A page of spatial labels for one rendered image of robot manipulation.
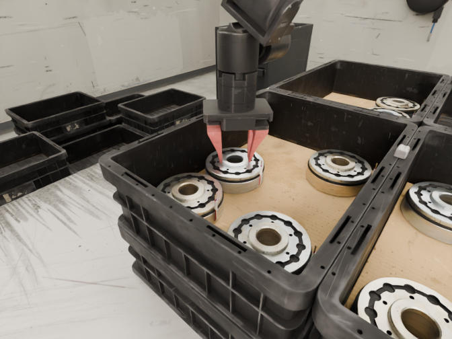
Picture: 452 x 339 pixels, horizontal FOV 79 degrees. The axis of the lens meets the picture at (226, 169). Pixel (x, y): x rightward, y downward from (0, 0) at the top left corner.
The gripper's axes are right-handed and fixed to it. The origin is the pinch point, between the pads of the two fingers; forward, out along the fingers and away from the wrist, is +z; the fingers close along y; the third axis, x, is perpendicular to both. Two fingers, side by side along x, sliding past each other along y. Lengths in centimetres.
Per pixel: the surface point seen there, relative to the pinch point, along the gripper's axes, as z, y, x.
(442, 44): 23, -233, -235
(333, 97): 4, -36, -41
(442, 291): 3.8, -20.7, 24.2
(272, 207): 4.0, -5.0, 8.8
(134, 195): -4.4, 13.3, 14.9
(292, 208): 4.0, -8.0, 9.2
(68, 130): 39, 76, -96
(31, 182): 35, 68, -45
